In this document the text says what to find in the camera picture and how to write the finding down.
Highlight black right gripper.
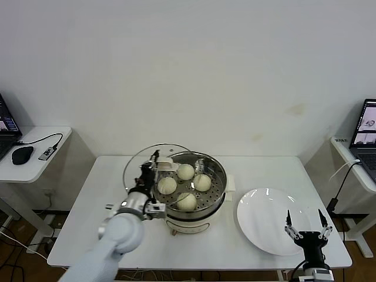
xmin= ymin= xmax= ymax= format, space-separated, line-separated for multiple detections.
xmin=284 ymin=208 xmax=334 ymax=270

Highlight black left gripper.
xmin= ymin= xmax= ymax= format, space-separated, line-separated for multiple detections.
xmin=134 ymin=149 xmax=162 ymax=195

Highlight round glass pot lid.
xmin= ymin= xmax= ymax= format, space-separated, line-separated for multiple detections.
xmin=122 ymin=143 xmax=206 ymax=211

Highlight white steamed baozi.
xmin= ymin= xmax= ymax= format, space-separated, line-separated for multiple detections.
xmin=176 ymin=192 xmax=197 ymax=212
xmin=192 ymin=174 xmax=212 ymax=192
xmin=176 ymin=163 xmax=195 ymax=181
xmin=157 ymin=177 xmax=178 ymax=196

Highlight stainless steel steamer basket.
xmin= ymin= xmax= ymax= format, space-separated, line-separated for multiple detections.
xmin=150 ymin=151 xmax=228 ymax=213

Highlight steel steamer pot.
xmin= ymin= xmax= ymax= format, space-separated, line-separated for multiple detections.
xmin=152 ymin=173 xmax=236 ymax=236

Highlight white round plate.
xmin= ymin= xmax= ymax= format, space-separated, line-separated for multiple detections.
xmin=236 ymin=187 xmax=312 ymax=256

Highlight grey usb hub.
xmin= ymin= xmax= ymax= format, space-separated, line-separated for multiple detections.
xmin=38 ymin=145 xmax=58 ymax=162

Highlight white side table with mouse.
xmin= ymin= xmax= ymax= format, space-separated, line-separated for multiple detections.
xmin=0 ymin=126 xmax=96 ymax=236

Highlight black computer mouse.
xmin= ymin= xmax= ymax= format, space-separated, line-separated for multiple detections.
xmin=11 ymin=146 xmax=35 ymax=166

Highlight black laptop with mouse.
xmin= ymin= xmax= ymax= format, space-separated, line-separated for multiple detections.
xmin=0 ymin=93 xmax=23 ymax=161

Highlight black cable with adapter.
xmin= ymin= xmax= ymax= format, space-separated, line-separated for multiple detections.
xmin=327 ymin=161 xmax=361 ymax=219

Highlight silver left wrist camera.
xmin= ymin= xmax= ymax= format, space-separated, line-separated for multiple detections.
xmin=146 ymin=202 xmax=167 ymax=220

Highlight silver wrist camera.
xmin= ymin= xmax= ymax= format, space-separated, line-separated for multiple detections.
xmin=146 ymin=202 xmax=167 ymax=220
xmin=298 ymin=268 xmax=334 ymax=282

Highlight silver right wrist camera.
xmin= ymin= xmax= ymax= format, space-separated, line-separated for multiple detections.
xmin=298 ymin=268 xmax=334 ymax=282

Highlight white laptop cable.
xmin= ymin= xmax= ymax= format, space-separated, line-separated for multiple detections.
xmin=328 ymin=159 xmax=362 ymax=182

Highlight grey laptop with white cable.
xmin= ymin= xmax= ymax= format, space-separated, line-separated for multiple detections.
xmin=349 ymin=98 xmax=376 ymax=184

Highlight thin white wires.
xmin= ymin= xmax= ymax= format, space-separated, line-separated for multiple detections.
xmin=120 ymin=268 xmax=165 ymax=281

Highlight black usb hub cable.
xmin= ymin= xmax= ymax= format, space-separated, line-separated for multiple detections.
xmin=13 ymin=133 xmax=63 ymax=148

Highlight white floor cable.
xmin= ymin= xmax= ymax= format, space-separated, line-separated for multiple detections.
xmin=0 ymin=230 xmax=49 ymax=261

